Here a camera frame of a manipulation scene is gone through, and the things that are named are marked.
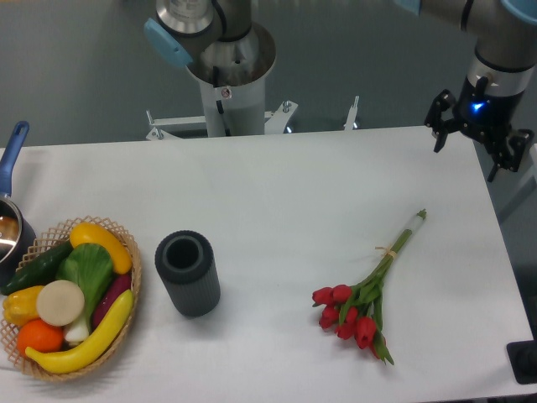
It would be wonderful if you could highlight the black bracket at table edge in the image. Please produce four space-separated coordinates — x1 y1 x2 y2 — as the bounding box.
507 340 536 385

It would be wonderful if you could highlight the silver robot arm base column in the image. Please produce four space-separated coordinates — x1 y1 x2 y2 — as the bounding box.
143 1 276 115

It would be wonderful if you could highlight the blue handled saucepan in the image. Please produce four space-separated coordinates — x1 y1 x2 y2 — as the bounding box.
1 121 36 286

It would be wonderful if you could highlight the orange fruit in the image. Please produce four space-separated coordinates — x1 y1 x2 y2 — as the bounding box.
17 319 64 356

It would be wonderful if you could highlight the silver robot arm with gripper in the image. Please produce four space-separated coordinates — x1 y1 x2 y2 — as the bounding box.
394 0 537 98

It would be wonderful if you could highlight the beige round radish slice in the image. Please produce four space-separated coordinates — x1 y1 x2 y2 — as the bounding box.
36 280 85 327

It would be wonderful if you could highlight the red tulip bouquet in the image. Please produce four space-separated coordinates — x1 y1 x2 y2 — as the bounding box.
311 209 428 365

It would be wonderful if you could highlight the woven wicker basket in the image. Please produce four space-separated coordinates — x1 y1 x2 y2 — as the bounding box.
1 216 142 382

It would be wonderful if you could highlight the yellow squash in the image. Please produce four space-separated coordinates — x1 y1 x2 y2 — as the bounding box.
70 222 133 275

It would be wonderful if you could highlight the yellow bell pepper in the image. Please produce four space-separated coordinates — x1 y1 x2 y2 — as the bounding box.
3 285 44 327

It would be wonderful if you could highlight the dark grey ribbed vase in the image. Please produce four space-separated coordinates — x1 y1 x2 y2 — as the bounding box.
154 230 221 317

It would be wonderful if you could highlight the white metal stand frame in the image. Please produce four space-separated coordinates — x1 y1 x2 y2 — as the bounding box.
144 95 361 142

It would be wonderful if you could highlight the green cucumber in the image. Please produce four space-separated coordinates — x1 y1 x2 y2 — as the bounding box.
1 242 73 296

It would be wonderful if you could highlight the green bok choy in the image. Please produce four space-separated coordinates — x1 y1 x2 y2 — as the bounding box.
55 243 113 347

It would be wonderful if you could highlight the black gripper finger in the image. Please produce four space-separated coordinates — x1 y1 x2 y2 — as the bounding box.
487 128 534 182
424 89 459 153

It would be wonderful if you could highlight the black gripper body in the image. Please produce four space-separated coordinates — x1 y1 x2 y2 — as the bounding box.
452 79 524 145

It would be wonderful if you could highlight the purple sweet potato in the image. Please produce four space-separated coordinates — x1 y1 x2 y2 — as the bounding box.
91 274 131 330

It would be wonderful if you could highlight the long yellow banana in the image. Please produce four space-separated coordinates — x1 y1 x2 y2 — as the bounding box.
25 290 134 374

